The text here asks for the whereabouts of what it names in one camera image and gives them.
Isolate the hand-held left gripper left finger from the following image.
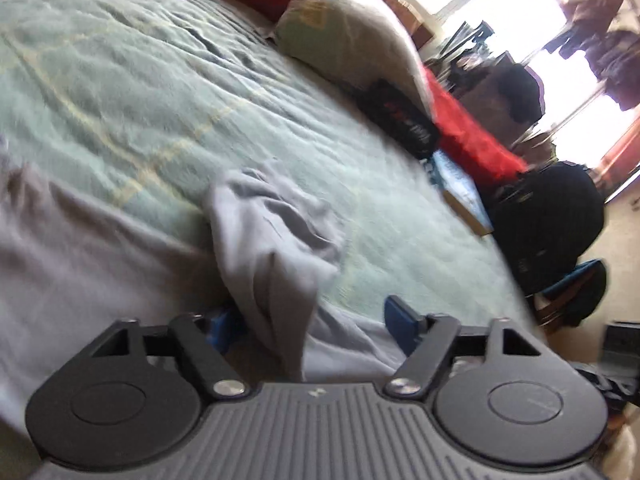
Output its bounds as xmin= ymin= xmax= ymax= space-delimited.
xmin=90 ymin=305 xmax=248 ymax=401

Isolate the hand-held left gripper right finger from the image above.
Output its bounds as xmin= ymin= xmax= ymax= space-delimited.
xmin=382 ymin=295 xmax=546 ymax=401

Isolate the blue cover book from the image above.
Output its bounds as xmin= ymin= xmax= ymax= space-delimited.
xmin=427 ymin=150 xmax=496 ymax=237

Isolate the black backpack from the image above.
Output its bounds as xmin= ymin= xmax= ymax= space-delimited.
xmin=487 ymin=160 xmax=606 ymax=296

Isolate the black and blue bag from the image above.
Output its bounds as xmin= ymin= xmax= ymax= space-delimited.
xmin=540 ymin=258 xmax=608 ymax=328

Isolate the red pillow far side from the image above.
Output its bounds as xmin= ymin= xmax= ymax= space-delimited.
xmin=422 ymin=67 xmax=528 ymax=183

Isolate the black printed pouch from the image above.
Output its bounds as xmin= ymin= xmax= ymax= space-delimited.
xmin=355 ymin=79 xmax=441 ymax=158

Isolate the dark bulky object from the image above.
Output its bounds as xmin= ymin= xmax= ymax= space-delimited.
xmin=492 ymin=50 xmax=545 ymax=123

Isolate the orange striped curtain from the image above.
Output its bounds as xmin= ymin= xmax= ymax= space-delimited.
xmin=595 ymin=112 xmax=640 ymax=203

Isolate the grey pillow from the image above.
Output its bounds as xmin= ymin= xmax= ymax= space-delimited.
xmin=272 ymin=0 xmax=436 ymax=121

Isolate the brown cardboard box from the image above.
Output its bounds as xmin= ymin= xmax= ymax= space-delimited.
xmin=372 ymin=0 xmax=431 ymax=46

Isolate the window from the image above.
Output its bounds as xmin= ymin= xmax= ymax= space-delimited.
xmin=420 ymin=0 xmax=640 ymax=191

